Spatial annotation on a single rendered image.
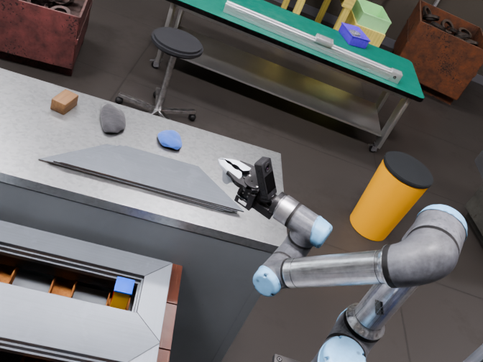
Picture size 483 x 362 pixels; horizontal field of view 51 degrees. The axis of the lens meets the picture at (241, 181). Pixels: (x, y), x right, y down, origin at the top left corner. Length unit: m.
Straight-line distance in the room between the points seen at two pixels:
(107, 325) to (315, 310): 1.79
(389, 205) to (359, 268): 2.59
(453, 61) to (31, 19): 4.86
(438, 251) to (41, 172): 1.28
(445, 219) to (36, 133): 1.42
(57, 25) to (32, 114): 2.13
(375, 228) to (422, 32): 3.45
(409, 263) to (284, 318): 2.02
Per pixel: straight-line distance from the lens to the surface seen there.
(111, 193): 1.80
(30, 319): 1.67
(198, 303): 2.11
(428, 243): 1.14
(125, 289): 1.74
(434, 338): 3.65
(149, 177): 1.87
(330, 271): 1.20
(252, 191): 1.35
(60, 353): 1.64
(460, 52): 6.88
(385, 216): 3.82
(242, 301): 2.09
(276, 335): 2.99
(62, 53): 4.25
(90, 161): 1.87
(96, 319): 1.69
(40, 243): 1.86
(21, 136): 1.97
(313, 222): 1.33
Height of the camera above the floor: 2.26
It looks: 36 degrees down
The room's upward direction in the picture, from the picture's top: 25 degrees clockwise
